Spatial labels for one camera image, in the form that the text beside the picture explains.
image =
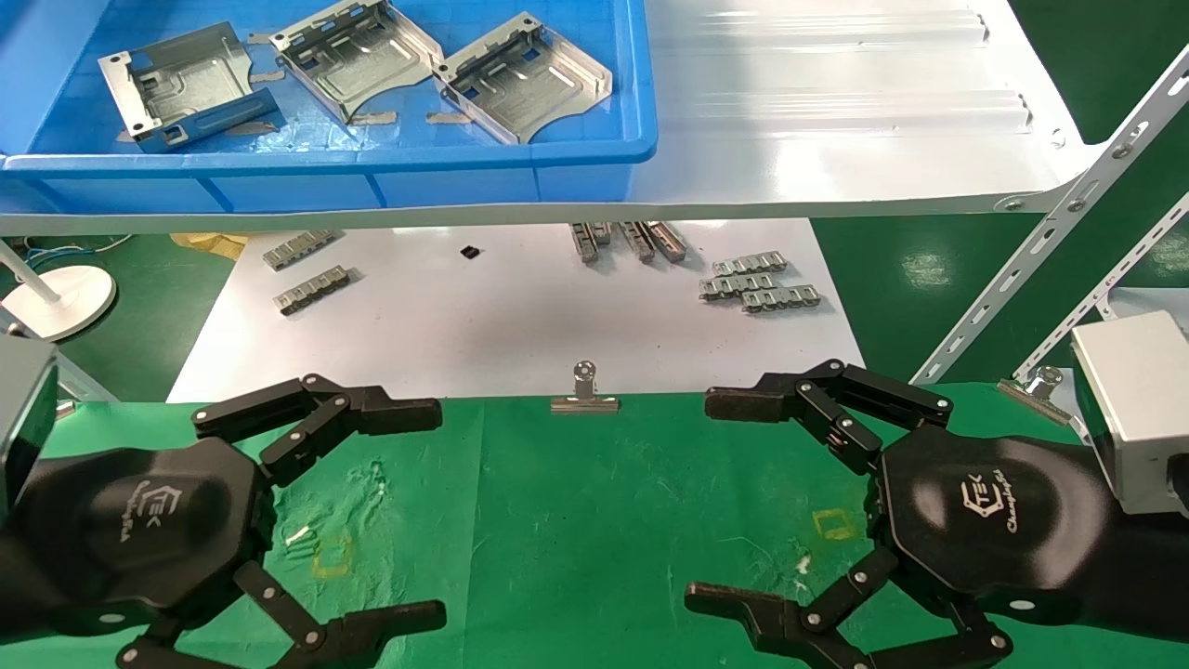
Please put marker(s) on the sheet metal part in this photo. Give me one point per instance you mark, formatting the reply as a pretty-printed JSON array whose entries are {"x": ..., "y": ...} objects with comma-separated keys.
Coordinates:
[
  {"x": 358, "y": 60},
  {"x": 181, "y": 88},
  {"x": 525, "y": 88}
]

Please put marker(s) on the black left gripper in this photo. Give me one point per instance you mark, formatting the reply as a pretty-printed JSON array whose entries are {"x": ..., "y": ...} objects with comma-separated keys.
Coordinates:
[{"x": 139, "y": 530}]

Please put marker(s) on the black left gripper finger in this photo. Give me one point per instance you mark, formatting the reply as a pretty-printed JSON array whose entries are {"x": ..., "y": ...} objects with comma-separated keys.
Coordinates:
[{"x": 390, "y": 413}]

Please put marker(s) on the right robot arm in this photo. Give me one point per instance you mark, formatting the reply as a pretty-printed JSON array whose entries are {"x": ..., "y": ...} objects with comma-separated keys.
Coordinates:
[{"x": 1147, "y": 576}]

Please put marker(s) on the small grey metal clip strip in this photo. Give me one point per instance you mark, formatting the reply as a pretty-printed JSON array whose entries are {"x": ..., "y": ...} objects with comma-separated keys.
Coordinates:
[
  {"x": 669, "y": 242},
  {"x": 312, "y": 290},
  {"x": 585, "y": 243},
  {"x": 639, "y": 243},
  {"x": 604, "y": 232},
  {"x": 749, "y": 263},
  {"x": 299, "y": 249},
  {"x": 734, "y": 286},
  {"x": 780, "y": 299}
]

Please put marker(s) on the white slotted metal strut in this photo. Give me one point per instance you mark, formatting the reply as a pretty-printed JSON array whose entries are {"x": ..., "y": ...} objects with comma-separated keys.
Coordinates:
[
  {"x": 1105, "y": 297},
  {"x": 88, "y": 379},
  {"x": 1050, "y": 228}
]

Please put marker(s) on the white flat board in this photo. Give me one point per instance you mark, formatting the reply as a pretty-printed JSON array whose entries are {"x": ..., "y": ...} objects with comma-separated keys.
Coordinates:
[{"x": 520, "y": 325}]

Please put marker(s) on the blue plastic bin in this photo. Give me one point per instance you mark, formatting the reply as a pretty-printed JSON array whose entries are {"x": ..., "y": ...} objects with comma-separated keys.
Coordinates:
[{"x": 307, "y": 177}]

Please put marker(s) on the green cloth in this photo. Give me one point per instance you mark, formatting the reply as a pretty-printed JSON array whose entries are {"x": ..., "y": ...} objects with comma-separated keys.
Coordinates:
[{"x": 576, "y": 520}]

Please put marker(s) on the white metal shelf panel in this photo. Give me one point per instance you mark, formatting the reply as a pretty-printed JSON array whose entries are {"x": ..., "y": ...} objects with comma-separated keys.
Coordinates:
[{"x": 836, "y": 139}]

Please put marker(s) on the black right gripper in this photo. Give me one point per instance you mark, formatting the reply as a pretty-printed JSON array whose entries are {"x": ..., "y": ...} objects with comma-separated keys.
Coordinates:
[{"x": 985, "y": 520}]

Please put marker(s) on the white round stand base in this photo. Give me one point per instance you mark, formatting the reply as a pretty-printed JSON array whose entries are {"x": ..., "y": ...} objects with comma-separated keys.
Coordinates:
[{"x": 65, "y": 302}]

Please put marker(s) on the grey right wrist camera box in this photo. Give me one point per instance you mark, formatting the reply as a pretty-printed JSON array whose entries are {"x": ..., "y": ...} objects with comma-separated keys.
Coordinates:
[{"x": 1138, "y": 409}]

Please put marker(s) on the yellow crumpled material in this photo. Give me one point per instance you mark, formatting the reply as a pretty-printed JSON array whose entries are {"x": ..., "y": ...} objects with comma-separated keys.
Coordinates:
[{"x": 209, "y": 244}]

